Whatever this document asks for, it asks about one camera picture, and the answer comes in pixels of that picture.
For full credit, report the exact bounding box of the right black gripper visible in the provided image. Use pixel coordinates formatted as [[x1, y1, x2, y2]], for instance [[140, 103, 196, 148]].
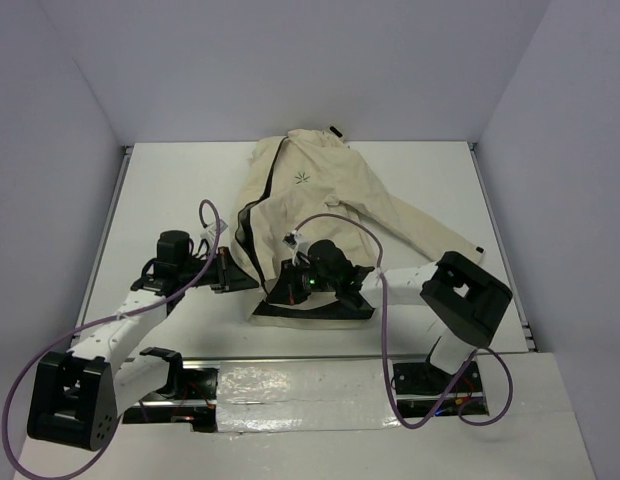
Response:
[[267, 256, 339, 305]]

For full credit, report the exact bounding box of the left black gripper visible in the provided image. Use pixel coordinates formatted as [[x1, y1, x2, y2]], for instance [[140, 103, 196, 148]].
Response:
[[178, 246, 258, 293]]

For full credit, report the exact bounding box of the cream jacket with black zipper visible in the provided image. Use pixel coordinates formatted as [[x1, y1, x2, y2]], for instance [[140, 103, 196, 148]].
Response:
[[230, 129, 483, 329]]

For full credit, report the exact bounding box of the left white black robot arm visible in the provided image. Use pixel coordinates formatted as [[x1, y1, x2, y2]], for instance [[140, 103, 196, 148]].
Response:
[[27, 230, 258, 451]]

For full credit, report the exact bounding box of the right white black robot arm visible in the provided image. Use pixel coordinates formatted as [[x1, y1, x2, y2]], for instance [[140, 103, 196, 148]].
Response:
[[266, 233, 512, 391]]

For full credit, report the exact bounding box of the white foam front board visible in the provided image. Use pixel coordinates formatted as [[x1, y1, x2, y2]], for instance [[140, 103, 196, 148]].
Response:
[[19, 353, 596, 479]]

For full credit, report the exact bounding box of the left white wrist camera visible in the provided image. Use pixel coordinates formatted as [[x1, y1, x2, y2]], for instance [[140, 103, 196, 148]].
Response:
[[200, 220, 228, 244]]

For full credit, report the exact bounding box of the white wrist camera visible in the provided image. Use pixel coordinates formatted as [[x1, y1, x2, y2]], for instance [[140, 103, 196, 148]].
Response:
[[200, 220, 228, 244], [283, 230, 311, 267]]

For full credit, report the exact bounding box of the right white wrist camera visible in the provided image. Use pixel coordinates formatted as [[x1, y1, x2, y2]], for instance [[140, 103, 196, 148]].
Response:
[[283, 230, 311, 267]]

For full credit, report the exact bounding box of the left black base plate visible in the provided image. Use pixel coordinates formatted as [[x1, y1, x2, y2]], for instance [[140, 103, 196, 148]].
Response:
[[123, 362, 219, 433]]

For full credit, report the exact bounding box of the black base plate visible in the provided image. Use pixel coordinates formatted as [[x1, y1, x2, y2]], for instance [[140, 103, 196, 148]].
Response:
[[123, 362, 219, 433], [391, 361, 488, 419]]

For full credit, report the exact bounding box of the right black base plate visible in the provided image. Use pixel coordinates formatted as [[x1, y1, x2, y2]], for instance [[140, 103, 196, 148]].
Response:
[[391, 361, 488, 419]]

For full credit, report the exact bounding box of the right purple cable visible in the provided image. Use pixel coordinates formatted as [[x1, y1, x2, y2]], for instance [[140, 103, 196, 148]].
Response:
[[292, 213, 512, 430]]

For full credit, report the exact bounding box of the purple cable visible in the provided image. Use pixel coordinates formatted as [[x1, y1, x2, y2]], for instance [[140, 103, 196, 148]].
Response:
[[2, 199, 226, 479], [292, 213, 512, 430]]

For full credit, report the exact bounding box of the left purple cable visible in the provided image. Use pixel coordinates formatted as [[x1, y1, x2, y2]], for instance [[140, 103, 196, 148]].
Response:
[[2, 199, 226, 479]]

